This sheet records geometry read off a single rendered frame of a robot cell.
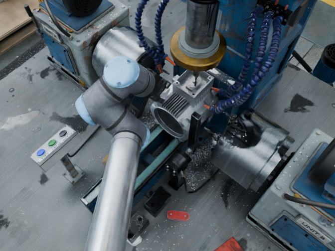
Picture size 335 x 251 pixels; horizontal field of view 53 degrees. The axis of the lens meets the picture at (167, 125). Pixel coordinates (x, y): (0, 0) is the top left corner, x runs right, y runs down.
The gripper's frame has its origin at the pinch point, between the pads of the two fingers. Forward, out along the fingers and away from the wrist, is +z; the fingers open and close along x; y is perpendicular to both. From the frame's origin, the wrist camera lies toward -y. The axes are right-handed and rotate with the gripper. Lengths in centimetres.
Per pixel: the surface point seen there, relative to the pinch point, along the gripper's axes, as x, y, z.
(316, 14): 5, 131, 202
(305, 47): -15, 78, 122
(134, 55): 17.4, 8.0, -3.7
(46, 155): 14.7, -37.3, -20.1
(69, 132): 16.2, -28.0, -13.9
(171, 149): -11.2, -14.3, 11.6
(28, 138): 44, -49, 5
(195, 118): -19.8, 2.6, -16.4
